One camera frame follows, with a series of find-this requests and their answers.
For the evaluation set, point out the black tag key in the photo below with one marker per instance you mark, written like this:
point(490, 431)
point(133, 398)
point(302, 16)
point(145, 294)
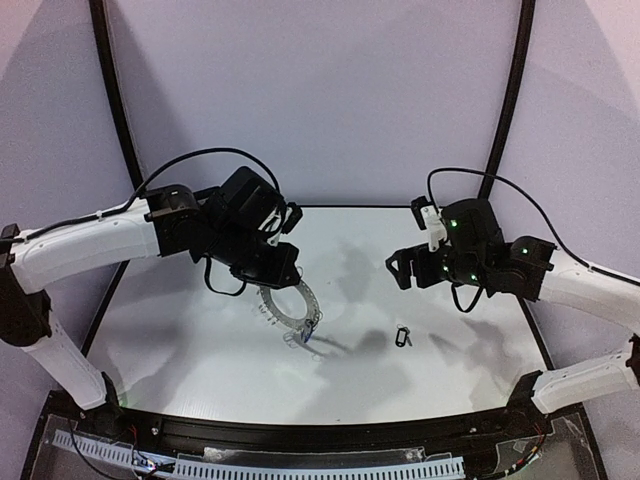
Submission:
point(403, 337)

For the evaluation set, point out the blue tag key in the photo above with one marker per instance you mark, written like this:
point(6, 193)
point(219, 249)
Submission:
point(307, 331)

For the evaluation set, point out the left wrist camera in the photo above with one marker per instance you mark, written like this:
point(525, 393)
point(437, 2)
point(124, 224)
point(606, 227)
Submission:
point(281, 221)

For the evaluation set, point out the right black frame post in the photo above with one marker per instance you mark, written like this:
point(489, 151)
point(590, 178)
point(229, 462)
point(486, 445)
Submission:
point(511, 95)

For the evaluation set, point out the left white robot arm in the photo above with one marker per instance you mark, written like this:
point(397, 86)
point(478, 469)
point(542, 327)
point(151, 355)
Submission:
point(238, 224)

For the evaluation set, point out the metal ring disc with keyrings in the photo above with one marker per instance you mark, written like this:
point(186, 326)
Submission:
point(290, 308)

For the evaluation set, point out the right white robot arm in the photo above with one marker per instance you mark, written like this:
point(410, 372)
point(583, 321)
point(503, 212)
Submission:
point(465, 247)

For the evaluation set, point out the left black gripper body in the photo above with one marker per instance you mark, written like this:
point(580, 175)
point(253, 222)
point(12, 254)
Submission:
point(270, 265)

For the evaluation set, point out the left black frame post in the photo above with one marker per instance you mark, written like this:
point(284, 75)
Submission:
point(102, 39)

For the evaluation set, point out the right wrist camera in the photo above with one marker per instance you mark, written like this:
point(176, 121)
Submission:
point(428, 218)

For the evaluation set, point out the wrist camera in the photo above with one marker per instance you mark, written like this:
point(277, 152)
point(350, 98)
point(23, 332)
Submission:
point(281, 221)
point(428, 218)

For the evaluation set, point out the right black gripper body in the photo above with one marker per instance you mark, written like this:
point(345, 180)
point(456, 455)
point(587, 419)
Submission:
point(420, 267)

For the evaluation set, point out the white slotted cable duct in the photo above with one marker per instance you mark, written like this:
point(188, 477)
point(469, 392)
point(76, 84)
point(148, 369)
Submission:
point(215, 463)

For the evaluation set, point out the black frame post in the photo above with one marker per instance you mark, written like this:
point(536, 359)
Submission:
point(102, 39)
point(511, 95)

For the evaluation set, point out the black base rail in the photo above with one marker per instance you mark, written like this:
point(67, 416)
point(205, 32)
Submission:
point(174, 433)

